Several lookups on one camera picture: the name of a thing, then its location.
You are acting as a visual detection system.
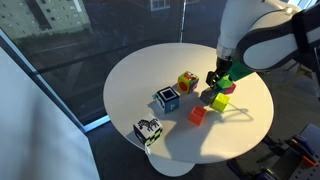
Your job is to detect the black tool rack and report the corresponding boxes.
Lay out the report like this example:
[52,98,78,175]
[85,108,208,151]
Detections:
[227,124,320,180]

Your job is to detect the magenta block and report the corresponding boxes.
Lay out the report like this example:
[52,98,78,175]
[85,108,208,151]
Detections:
[224,83,236,95]

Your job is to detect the bright green block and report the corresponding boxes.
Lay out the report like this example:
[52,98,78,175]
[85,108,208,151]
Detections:
[217,75,233,89]

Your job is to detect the colourful picture cube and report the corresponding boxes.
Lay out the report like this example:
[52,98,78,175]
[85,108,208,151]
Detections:
[177,71,199,94]

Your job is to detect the lime green block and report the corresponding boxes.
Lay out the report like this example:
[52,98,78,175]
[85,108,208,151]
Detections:
[211,93,230,112]

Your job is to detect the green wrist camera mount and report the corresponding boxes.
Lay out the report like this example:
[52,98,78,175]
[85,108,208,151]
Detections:
[228,60,253,81]

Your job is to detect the blue number four cube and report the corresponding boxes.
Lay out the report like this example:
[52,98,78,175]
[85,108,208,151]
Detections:
[153,86,180,114]

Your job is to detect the round white table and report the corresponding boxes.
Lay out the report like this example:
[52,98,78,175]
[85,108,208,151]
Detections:
[103,43,274,177]

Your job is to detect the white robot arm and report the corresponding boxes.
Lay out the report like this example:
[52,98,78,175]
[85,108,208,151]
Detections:
[206,0,320,87]

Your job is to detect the blue block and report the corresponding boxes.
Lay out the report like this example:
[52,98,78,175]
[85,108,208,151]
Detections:
[214,87,225,94]

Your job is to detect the zebra checkered cube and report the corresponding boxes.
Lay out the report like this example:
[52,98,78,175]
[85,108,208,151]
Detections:
[133,114,163,146]

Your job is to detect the orange block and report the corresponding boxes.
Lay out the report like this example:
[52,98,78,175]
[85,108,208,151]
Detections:
[188,106,207,126]

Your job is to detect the gray block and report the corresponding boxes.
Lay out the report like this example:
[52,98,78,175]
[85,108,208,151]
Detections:
[200,88,217,105]

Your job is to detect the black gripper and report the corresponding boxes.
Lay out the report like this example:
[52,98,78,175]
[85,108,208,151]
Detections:
[206,58,232,88]

